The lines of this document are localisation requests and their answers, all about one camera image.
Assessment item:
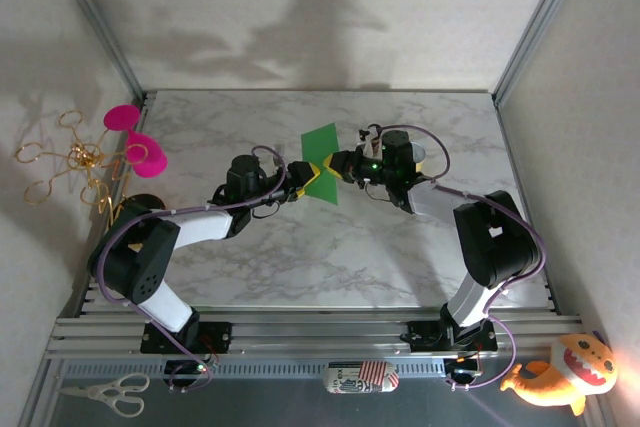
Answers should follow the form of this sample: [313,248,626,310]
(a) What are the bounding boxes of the green paper sheet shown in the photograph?
[299,122,342,207]

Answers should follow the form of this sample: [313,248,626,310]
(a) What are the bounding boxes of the white scissors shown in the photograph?
[58,372,151,419]

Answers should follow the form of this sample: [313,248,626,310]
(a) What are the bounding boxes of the aluminium front rail frame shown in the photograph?
[43,313,587,361]

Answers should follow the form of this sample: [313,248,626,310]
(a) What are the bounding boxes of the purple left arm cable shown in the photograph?
[96,145,290,394]

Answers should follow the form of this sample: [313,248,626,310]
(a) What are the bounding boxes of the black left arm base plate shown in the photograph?
[139,320,234,355]

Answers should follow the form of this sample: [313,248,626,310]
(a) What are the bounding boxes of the pink plastic wine glass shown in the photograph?
[103,104,169,180]

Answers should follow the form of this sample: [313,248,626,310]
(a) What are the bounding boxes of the aluminium frame post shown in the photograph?
[491,0,587,107]
[47,0,147,101]

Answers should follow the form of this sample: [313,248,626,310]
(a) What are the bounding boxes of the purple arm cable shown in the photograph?
[96,145,290,394]
[377,124,547,392]

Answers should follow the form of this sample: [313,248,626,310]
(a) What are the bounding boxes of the striped patterned can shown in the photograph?
[322,359,401,395]

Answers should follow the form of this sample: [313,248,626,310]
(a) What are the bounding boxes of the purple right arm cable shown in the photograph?
[377,124,547,392]

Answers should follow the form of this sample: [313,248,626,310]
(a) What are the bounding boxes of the aluminium side rail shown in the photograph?
[73,91,157,319]

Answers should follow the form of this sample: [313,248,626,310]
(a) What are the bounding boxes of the perforated metal strip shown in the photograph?
[59,359,447,381]

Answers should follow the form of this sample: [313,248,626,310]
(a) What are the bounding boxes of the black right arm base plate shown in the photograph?
[405,318,499,353]

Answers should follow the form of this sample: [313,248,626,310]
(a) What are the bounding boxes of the gold wire stand black base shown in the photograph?
[13,109,166,229]

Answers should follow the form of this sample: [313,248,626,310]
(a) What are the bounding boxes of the orange fish plush toy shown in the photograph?
[499,330,619,417]

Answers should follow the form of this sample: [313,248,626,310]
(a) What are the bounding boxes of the small black controller box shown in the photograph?
[163,359,211,379]
[444,357,484,381]

